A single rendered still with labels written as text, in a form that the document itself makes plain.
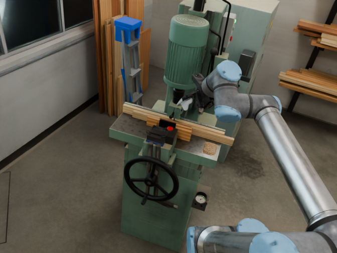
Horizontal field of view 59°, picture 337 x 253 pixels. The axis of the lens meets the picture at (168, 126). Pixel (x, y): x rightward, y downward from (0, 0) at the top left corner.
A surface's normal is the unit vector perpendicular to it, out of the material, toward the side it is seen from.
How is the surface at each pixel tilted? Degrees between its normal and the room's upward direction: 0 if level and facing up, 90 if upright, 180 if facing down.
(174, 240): 90
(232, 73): 31
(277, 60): 90
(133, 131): 0
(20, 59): 90
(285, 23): 90
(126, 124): 0
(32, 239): 0
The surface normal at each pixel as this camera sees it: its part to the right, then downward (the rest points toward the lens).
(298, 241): 0.11, -0.90
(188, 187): -0.29, 0.54
